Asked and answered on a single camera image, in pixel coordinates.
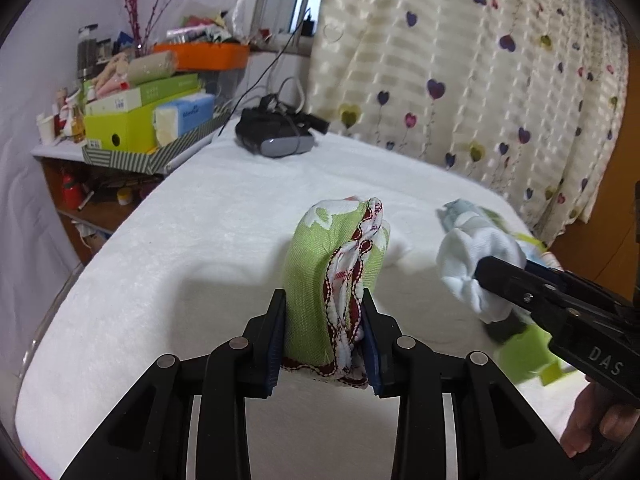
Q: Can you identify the black grey VR headset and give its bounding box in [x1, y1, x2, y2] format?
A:
[235, 93, 330, 158]

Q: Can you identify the white sock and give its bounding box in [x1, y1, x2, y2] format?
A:
[435, 224, 528, 325]

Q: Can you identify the blue tissue pack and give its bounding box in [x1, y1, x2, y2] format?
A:
[152, 92, 216, 148]

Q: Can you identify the green patterned cloth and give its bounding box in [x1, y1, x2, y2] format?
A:
[282, 197, 390, 388]

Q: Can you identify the striped grey tray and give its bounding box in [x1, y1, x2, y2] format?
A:
[81, 112, 231, 176]

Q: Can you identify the green rimmed white box lid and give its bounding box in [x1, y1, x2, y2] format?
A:
[494, 307, 570, 386]

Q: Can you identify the white table cover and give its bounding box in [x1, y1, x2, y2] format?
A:
[14, 121, 591, 480]

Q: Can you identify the wooden side shelf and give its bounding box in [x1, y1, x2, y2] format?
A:
[30, 140, 163, 264]

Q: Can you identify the beige bandage roll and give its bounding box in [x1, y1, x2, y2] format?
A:
[126, 51, 177, 86]

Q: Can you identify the wooden wardrobe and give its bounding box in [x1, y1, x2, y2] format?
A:
[551, 42, 639, 299]

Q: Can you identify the person's right hand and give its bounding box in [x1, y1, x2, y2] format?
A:
[560, 382, 639, 457]

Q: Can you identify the lime green box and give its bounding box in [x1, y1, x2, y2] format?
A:
[84, 90, 198, 153]

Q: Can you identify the white paper cup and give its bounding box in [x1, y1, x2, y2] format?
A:
[36, 114, 56, 146]

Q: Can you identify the red bottle on shelf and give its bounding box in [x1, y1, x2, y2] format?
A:
[62, 174, 86, 209]

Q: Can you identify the white green flat box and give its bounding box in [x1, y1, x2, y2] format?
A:
[85, 73, 200, 116]

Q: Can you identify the orange storage box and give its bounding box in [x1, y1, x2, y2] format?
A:
[153, 42, 250, 72]

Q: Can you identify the wet wipes pack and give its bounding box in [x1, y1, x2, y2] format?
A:
[438, 198, 513, 240]

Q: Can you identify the cream heart pattern curtain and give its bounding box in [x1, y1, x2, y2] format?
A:
[307, 0, 628, 244]

